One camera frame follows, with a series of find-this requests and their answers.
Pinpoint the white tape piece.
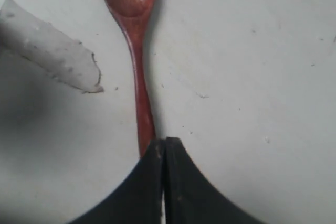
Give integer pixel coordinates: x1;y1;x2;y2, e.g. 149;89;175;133
1;0;104;93

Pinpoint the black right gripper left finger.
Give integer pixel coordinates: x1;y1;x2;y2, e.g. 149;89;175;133
72;140;165;224

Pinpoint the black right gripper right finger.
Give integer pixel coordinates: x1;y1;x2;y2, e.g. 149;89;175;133
164;137;262;224

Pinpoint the dark red wooden spoon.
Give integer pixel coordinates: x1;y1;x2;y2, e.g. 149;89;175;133
104;0;155;156

